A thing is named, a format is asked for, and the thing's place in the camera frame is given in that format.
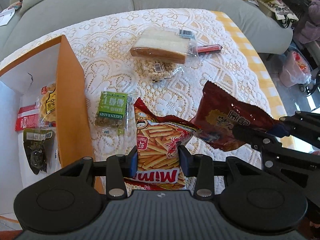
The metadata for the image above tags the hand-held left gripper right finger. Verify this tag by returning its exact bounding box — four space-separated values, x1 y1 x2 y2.
179 146 262 197

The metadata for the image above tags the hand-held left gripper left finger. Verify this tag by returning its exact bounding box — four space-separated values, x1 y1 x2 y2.
59 147 138 197

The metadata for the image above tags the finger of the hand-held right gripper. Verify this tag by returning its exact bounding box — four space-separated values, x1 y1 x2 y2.
232 125 283 153
267 111 320 140

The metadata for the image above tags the prawn stick snack packet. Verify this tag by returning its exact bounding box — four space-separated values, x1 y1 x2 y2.
124 97 203 193

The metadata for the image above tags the dark red snack packet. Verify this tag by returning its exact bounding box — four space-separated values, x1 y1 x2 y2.
189 80 282 152

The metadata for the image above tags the orange cardboard box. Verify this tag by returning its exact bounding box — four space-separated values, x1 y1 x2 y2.
0 34 105 220

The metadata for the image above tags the clear bag of white candies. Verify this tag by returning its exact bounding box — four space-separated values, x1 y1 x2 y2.
136 56 177 82

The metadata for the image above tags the dark preserved fruit packet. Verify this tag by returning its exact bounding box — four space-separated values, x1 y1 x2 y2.
23 127 56 174

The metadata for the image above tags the red sausage stick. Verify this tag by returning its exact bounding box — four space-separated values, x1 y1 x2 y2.
195 44 223 54

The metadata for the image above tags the waffle packet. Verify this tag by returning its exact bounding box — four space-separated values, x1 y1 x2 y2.
39 81 57 123

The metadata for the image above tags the red white label snack packet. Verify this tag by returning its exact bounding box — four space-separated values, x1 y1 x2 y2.
14 104 42 132

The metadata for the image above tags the black metal stand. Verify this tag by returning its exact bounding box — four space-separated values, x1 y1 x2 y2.
297 67 320 98

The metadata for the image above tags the pink plastic bag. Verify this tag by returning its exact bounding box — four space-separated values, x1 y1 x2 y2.
279 50 313 88

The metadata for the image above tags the green raisin packet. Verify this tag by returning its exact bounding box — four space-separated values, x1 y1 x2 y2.
94 91 129 134

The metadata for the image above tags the white lace tablecloth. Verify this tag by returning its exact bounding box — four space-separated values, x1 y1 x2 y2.
0 9 272 195

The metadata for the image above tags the printed tote bag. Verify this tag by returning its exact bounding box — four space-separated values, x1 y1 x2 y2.
257 0 299 28

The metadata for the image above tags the wrapped sliced bread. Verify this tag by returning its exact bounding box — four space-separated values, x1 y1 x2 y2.
129 26 200 65

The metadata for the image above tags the white booklet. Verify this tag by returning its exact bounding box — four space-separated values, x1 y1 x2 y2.
0 0 23 27

